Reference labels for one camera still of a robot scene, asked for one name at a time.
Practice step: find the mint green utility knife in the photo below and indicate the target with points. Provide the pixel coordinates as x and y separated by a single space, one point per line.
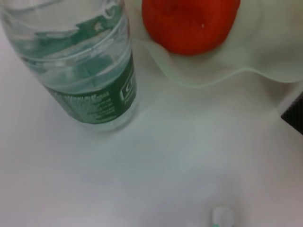
222 216

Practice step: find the pale green wavy glass plate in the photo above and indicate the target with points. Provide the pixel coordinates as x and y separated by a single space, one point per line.
260 52

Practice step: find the black mesh pen holder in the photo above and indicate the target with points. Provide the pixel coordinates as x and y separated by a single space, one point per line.
294 116

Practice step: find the green label water bottle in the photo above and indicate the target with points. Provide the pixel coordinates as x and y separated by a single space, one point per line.
71 59

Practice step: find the red-orange round fruit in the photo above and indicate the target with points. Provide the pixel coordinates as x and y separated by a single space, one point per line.
189 26

